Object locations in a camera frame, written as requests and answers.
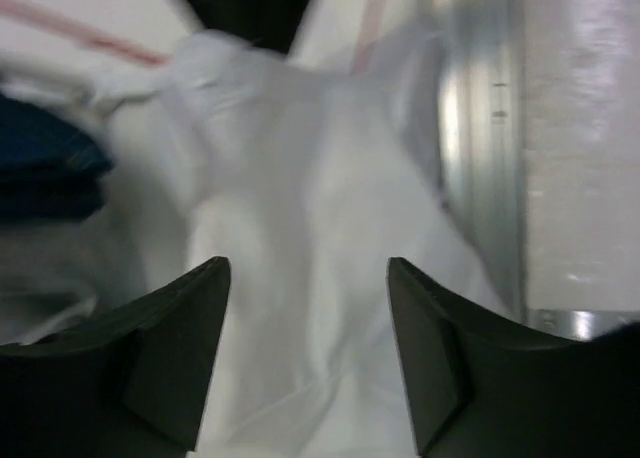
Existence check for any white shirt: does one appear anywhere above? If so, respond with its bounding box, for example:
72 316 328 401
1 29 504 457

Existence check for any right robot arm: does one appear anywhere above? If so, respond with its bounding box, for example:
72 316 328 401
185 0 310 55

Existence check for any navy denim garment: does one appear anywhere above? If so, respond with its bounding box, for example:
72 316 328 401
1 95 114 225

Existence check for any aluminium rail frame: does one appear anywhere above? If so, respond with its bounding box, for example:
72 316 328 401
431 0 604 341

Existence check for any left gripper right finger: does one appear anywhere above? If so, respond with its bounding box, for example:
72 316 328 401
387 258 639 457

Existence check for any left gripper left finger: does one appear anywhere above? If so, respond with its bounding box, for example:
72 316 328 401
1 257 231 457

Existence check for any pink wire hanger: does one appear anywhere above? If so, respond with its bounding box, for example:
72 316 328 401
1 0 387 74

